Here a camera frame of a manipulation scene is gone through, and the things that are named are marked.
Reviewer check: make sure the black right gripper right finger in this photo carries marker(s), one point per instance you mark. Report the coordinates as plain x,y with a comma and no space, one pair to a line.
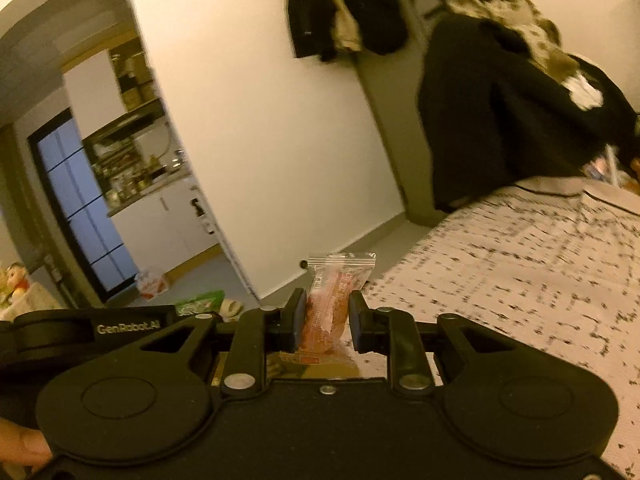
394,334

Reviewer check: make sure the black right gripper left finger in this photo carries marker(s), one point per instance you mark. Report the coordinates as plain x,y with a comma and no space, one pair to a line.
249,341

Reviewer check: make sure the clear bag orange snack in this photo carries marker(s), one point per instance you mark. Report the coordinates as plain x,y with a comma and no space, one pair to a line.
334,277

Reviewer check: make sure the green snack packet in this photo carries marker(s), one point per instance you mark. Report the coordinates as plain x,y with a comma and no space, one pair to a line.
204,303

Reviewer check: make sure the person's left hand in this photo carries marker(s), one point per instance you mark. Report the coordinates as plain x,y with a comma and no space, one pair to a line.
23,446

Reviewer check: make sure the beige slipper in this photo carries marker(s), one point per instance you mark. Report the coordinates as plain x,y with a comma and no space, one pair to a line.
230,309

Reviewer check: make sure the red white plastic bag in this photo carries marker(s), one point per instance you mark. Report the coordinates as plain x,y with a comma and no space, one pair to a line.
151,283

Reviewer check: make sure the white kitchen cabinet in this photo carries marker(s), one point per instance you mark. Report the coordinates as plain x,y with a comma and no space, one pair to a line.
168,226

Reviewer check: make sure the cartoon boy figurine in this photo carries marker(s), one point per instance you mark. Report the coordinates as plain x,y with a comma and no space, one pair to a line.
14,283

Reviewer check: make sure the white patterned bed cover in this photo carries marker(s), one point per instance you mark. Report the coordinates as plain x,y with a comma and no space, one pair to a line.
551,262

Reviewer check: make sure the black coat pile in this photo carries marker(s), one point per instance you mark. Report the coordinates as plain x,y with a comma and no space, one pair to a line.
491,118

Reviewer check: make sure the grey room door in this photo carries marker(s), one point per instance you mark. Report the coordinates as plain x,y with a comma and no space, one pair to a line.
391,83

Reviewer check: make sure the dark clothes hanging on door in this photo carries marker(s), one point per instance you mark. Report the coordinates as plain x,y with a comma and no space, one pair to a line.
325,28

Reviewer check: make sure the patterned beige hoodie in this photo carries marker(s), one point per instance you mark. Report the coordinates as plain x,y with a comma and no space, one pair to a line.
543,43

